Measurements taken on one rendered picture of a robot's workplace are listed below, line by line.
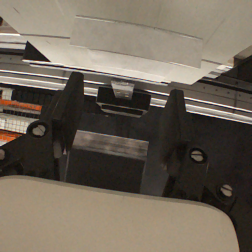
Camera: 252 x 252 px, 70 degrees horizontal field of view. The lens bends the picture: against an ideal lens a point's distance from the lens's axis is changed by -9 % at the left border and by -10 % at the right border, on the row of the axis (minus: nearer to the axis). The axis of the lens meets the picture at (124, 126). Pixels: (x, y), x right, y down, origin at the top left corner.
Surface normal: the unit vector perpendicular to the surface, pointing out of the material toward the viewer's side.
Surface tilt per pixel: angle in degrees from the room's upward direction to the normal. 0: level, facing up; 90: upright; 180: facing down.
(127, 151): 90
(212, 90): 90
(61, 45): 0
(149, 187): 90
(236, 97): 90
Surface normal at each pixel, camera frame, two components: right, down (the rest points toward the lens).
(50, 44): -0.17, 0.99
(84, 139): 0.00, 0.00
